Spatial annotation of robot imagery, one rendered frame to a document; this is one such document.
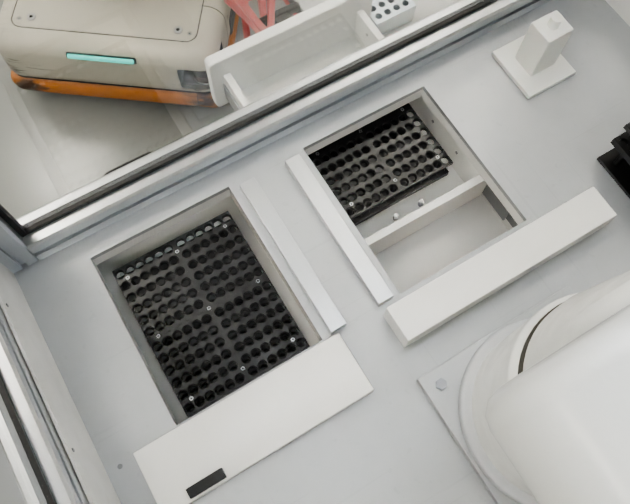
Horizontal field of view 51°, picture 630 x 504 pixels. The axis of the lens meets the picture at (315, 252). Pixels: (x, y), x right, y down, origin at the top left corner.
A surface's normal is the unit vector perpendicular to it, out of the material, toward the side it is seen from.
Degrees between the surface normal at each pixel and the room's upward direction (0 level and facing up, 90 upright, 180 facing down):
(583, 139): 0
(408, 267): 0
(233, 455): 0
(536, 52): 90
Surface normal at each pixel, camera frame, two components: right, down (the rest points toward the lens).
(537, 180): 0.02, -0.36
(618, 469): -0.55, 0.04
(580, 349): -0.58, -0.67
